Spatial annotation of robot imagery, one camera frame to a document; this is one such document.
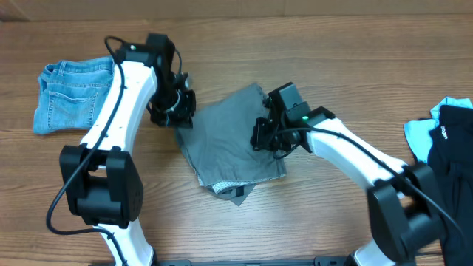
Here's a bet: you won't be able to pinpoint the grey shorts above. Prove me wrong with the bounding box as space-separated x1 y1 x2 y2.
175 83 287 205

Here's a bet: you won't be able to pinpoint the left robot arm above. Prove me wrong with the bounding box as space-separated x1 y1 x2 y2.
46 33 196 265

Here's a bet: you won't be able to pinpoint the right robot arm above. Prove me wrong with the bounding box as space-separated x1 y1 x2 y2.
251 83 446 265

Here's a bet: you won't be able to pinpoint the folded blue denim jeans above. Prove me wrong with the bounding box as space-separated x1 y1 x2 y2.
33 56 115 135

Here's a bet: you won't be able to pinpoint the light blue garment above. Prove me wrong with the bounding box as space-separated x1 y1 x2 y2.
404 97 472 163

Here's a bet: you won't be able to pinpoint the black garment with logo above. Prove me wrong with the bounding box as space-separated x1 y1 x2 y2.
428 106 472 265

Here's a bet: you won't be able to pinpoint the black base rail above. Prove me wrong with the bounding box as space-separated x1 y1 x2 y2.
88 255 355 266

